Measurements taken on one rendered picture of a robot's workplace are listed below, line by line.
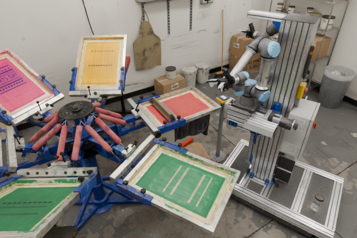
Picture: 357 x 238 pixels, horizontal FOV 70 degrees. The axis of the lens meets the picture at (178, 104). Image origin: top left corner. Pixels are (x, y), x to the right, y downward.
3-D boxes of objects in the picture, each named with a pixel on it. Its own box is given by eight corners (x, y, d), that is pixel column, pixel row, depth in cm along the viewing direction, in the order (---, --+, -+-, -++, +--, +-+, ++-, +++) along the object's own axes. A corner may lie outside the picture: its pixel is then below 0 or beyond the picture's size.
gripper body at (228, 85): (222, 92, 192) (235, 87, 197) (222, 81, 188) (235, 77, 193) (216, 88, 198) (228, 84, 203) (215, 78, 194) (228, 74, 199)
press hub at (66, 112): (111, 183, 322) (91, 90, 248) (123, 206, 294) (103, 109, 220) (80, 197, 305) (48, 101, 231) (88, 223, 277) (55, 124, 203)
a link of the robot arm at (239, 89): (236, 88, 218) (237, 77, 212) (245, 94, 210) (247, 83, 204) (229, 91, 214) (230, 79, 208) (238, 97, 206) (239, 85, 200)
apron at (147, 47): (160, 64, 493) (158, 6, 436) (162, 65, 488) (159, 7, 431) (135, 70, 471) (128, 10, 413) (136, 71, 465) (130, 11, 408)
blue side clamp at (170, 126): (183, 122, 272) (183, 117, 268) (185, 124, 268) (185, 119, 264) (158, 132, 259) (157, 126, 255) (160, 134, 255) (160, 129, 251)
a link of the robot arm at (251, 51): (253, 31, 212) (218, 79, 217) (263, 34, 204) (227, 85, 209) (259, 38, 220) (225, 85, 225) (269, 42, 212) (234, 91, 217)
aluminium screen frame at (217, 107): (192, 87, 331) (192, 85, 329) (221, 109, 289) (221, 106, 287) (135, 105, 297) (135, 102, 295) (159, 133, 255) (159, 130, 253)
